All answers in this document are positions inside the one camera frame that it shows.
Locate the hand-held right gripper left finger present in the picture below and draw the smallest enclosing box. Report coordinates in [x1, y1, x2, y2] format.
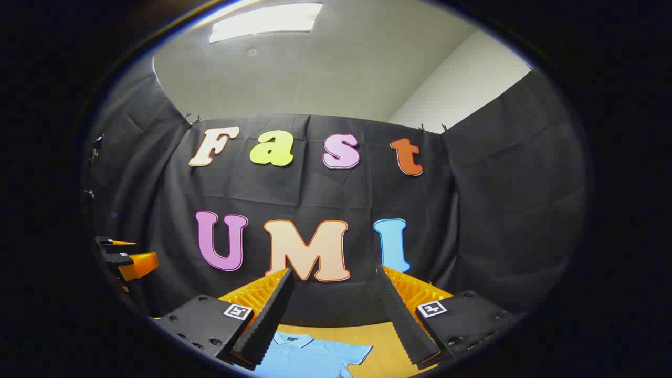
[152, 268, 296, 371]

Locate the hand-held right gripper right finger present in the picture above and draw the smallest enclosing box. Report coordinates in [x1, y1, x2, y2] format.
[374, 265, 528, 368]

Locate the light blue polo T-shirt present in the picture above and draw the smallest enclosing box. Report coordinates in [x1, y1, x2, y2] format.
[252, 332, 373, 378]

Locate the black backdrop cloth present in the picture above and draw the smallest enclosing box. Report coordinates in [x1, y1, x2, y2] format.
[84, 55, 589, 330]

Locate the ceiling light panel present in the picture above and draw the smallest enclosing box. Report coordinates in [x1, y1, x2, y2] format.
[209, 3, 323, 44]

